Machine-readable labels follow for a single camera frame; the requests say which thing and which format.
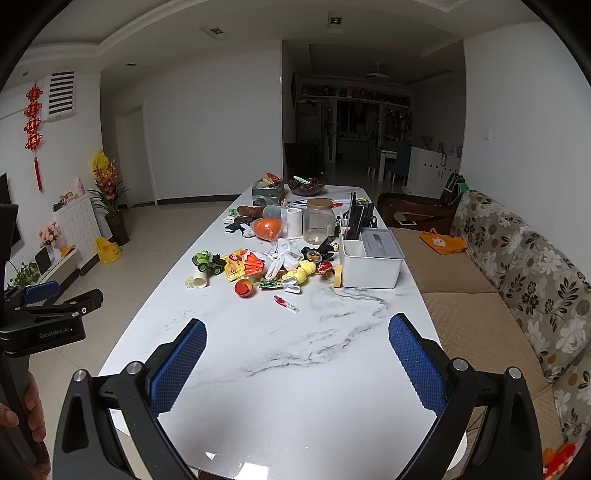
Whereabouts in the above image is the white paper tube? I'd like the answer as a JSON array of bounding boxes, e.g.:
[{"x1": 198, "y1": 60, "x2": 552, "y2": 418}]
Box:
[{"x1": 191, "y1": 268, "x2": 208, "y2": 289}]

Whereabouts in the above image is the green toy truck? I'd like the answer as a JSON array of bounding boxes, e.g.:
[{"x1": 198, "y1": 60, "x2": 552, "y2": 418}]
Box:
[{"x1": 192, "y1": 250, "x2": 226, "y2": 275}]

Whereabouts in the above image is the orange half shell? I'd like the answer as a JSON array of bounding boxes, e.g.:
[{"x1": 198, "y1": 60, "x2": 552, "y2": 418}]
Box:
[{"x1": 235, "y1": 278, "x2": 254, "y2": 298}]

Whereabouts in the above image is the yellow snack packet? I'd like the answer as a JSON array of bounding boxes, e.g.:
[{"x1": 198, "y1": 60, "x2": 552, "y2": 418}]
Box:
[{"x1": 223, "y1": 249, "x2": 245, "y2": 283}]

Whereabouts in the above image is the red small wrapper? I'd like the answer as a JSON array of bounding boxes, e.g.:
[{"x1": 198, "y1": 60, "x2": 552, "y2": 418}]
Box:
[{"x1": 273, "y1": 295, "x2": 300, "y2": 313}]

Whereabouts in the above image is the yellow plush toy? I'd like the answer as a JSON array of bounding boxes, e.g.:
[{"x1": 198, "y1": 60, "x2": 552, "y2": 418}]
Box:
[{"x1": 281, "y1": 260, "x2": 317, "y2": 285}]

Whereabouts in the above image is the white plastic bag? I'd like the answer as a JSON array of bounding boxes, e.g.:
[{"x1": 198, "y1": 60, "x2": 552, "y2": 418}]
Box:
[{"x1": 264, "y1": 238, "x2": 304, "y2": 280}]

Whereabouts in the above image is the person's left hand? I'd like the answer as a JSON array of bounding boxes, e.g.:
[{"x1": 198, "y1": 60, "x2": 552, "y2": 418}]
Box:
[{"x1": 0, "y1": 372, "x2": 46, "y2": 443}]

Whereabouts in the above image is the red plush toy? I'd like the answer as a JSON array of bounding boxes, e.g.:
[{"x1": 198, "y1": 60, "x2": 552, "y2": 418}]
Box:
[{"x1": 542, "y1": 443, "x2": 577, "y2": 480}]

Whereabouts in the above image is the black television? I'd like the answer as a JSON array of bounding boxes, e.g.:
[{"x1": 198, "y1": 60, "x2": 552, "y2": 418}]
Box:
[{"x1": 0, "y1": 174, "x2": 21, "y2": 247}]

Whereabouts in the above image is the pink flower bouquet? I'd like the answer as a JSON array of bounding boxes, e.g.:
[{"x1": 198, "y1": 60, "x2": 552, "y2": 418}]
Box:
[{"x1": 38, "y1": 222, "x2": 61, "y2": 247}]

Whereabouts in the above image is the yellow potty chair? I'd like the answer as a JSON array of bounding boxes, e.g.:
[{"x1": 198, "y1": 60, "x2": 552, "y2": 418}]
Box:
[{"x1": 95, "y1": 236, "x2": 122, "y2": 264}]

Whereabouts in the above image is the white radiator cover cabinet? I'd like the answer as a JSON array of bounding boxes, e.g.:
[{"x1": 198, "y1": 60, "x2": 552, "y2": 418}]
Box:
[{"x1": 54, "y1": 194, "x2": 100, "y2": 270}]

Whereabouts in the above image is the floral sofa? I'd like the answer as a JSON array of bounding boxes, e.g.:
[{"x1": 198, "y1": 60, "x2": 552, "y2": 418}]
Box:
[{"x1": 394, "y1": 191, "x2": 590, "y2": 469}]

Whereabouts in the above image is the yellow flower plant pot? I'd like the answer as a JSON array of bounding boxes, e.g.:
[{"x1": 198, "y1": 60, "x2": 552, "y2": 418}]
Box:
[{"x1": 91, "y1": 149, "x2": 129, "y2": 246}]

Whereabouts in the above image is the orange cloth bag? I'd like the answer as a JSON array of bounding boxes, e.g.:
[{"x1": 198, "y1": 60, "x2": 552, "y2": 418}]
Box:
[{"x1": 419, "y1": 228, "x2": 468, "y2": 255}]

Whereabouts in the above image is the red chinese knot decoration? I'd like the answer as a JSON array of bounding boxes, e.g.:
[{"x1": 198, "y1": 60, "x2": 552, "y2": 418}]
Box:
[{"x1": 23, "y1": 84, "x2": 43, "y2": 192}]

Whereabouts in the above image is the white storage box with lid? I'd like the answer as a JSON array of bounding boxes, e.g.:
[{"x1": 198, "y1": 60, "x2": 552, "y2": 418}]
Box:
[{"x1": 341, "y1": 228, "x2": 405, "y2": 289}]

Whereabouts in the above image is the yellow sponge block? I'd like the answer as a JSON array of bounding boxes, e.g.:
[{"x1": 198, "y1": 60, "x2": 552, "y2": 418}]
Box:
[{"x1": 334, "y1": 264, "x2": 342, "y2": 288}]

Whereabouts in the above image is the dark wooden armchair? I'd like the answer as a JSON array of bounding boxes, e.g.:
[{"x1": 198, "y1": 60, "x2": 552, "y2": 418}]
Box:
[{"x1": 377, "y1": 173, "x2": 468, "y2": 235}]

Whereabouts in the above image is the red toy can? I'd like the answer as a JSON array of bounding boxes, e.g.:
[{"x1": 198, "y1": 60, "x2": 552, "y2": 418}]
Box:
[{"x1": 315, "y1": 261, "x2": 334, "y2": 278}]

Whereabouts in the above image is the white air vent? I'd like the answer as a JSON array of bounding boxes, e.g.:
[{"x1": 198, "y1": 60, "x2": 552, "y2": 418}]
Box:
[{"x1": 42, "y1": 71, "x2": 76, "y2": 122}]

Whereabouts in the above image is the black toy figure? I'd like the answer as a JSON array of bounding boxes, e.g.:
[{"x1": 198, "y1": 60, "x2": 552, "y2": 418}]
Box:
[{"x1": 301, "y1": 238, "x2": 339, "y2": 264}]

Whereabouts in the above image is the black tablet in box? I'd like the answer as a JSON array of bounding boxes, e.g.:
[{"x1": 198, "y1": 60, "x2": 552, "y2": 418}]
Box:
[{"x1": 344, "y1": 192, "x2": 377, "y2": 240}]

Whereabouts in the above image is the brown sweet potato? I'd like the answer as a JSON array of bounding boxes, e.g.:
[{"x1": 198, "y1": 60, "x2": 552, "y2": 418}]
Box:
[{"x1": 238, "y1": 206, "x2": 264, "y2": 219}]

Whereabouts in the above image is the orange ball in bag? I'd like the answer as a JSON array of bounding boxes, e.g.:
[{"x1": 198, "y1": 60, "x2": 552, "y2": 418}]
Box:
[{"x1": 252, "y1": 218, "x2": 283, "y2": 242}]

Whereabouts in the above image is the white sideboard cabinet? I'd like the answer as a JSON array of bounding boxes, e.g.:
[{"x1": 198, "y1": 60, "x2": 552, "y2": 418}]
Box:
[{"x1": 406, "y1": 147, "x2": 461, "y2": 199}]

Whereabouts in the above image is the clear glass jar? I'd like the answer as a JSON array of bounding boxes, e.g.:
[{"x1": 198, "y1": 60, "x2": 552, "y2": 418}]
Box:
[{"x1": 303, "y1": 198, "x2": 337, "y2": 245}]

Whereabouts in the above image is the grey tin snack box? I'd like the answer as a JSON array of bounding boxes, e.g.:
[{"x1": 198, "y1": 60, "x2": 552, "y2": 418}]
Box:
[{"x1": 252, "y1": 172, "x2": 286, "y2": 206}]

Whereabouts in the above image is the white tissue roll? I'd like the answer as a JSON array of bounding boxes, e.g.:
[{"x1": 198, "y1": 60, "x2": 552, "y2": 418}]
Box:
[{"x1": 286, "y1": 207, "x2": 303, "y2": 239}]

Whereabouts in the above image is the dark fruit bowl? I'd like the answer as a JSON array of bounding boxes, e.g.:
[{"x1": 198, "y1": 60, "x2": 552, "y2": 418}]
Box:
[{"x1": 287, "y1": 176, "x2": 325, "y2": 197}]

